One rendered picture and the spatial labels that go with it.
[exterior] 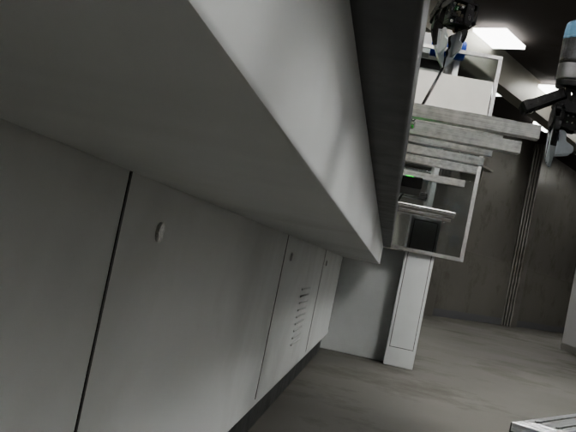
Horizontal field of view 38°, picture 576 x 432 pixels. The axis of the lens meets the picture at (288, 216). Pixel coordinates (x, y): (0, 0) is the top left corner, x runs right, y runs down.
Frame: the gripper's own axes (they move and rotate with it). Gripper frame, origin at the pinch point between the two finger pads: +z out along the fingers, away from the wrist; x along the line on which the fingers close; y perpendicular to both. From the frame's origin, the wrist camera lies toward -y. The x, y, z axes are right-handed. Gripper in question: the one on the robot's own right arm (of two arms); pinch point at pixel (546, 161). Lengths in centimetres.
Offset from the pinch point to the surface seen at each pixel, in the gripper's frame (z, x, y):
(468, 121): -1.1, -26.5, -22.0
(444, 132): -2.2, -1.5, -25.8
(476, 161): -12, 99, -9
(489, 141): -2.1, -1.5, -14.7
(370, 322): 63, 263, -36
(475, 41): -236, 722, 12
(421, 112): -1.1, -26.5, -32.3
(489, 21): -252, 694, 22
